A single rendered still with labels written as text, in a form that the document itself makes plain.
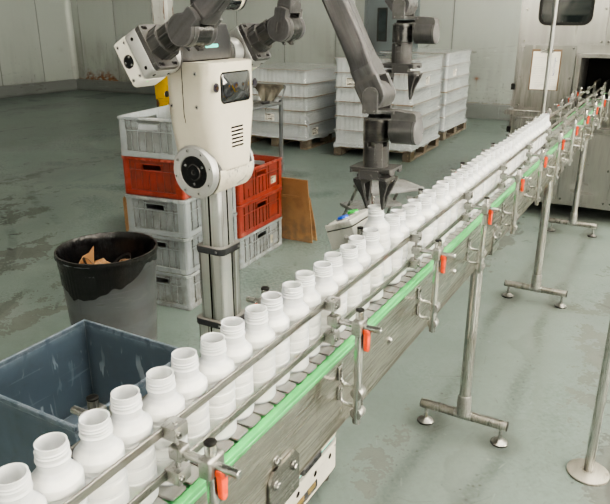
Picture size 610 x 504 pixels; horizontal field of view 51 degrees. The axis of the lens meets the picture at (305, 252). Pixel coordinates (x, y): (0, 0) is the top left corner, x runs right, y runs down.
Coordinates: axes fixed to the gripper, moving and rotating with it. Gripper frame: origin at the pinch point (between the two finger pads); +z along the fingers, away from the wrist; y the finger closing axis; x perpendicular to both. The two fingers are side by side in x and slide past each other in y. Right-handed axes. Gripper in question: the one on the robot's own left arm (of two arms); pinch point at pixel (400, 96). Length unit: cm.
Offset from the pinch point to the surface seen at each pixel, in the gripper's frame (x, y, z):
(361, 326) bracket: 82, -26, 31
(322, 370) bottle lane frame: 86, -20, 40
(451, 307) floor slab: -166, 26, 141
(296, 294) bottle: 89, -16, 24
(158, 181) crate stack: -87, 174, 64
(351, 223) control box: 35.0, -1.7, 28.3
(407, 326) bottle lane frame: 40, -20, 51
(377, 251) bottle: 54, -17, 27
